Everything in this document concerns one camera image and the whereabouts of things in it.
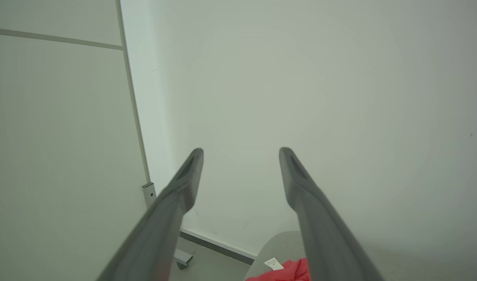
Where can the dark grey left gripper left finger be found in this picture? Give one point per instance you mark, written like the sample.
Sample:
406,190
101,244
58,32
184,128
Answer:
160,234

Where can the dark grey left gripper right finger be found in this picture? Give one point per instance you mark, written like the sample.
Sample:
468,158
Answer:
320,234

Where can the red Bulls jersey white sleeves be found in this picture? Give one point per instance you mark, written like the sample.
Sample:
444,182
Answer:
293,272

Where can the grey fabric sofa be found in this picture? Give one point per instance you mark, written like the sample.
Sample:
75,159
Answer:
277,246

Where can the white and dark wall baseboard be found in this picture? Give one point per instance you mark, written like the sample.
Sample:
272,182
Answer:
218,248

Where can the white partition panel grey frame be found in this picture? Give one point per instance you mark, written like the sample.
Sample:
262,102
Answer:
58,136

